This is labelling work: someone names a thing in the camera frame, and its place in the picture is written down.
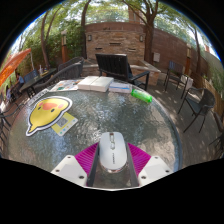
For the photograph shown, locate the green plastic bottle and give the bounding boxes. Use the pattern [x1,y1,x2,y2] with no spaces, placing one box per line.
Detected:
[130,88,153,104]

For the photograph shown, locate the dark wicker chair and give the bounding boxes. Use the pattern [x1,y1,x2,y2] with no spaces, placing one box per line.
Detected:
[57,56,85,72]
[33,61,84,95]

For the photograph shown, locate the dark outdoor table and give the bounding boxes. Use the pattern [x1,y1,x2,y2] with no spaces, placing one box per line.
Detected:
[19,67,58,98]

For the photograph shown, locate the blue chair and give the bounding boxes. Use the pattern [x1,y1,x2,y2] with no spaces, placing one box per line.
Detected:
[23,69,40,83]

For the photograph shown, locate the white computer mouse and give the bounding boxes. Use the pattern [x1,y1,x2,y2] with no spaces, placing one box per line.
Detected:
[98,131,129,174]

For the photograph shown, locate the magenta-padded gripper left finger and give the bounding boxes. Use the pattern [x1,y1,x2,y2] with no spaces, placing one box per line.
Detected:
[50,142,101,188]

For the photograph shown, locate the orange canopy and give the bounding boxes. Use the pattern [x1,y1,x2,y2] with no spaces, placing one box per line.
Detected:
[0,48,33,88]

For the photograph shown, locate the stone fountain wall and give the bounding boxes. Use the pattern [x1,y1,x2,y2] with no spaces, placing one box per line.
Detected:
[82,22,162,86]

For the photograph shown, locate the black slatted chair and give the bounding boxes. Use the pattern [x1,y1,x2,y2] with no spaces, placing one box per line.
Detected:
[95,53,151,91]

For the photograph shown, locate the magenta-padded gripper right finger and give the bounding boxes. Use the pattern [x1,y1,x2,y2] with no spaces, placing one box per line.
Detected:
[124,142,174,188]

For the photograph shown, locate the yellow square card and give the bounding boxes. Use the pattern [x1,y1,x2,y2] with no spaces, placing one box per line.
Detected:
[50,112,79,137]

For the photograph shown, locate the yellow bird-shaped mouse pad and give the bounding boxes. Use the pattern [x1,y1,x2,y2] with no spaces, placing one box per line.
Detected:
[25,96,74,137]

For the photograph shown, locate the black metal mesh chair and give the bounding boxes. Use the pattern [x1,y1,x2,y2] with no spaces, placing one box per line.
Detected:
[177,87,217,134]

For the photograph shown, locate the white flat box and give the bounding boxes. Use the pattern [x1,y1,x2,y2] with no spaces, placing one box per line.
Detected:
[77,75,100,91]
[89,76,115,93]

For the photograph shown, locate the black folding chair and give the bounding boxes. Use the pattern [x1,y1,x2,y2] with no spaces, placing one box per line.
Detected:
[163,60,194,99]

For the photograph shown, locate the black metal armchair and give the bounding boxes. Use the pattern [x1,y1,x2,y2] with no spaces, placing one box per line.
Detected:
[0,99,22,136]

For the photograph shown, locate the wooden lamp post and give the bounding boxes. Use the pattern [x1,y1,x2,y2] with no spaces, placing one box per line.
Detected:
[184,43,193,76]
[60,29,70,63]

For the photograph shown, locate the person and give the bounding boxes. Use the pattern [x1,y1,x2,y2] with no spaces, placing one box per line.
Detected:
[14,72,26,88]

